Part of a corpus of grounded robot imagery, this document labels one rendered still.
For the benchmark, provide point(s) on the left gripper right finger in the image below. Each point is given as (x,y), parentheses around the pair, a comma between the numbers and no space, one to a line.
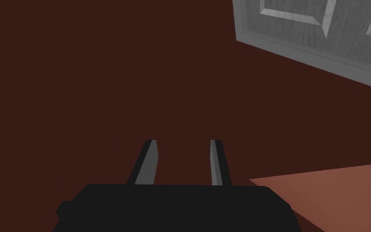
(218,164)

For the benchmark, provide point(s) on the grey panelled door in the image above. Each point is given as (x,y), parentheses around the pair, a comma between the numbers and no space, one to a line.
(317,35)

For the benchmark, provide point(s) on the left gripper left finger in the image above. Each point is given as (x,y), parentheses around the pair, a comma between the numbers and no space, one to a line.
(147,164)

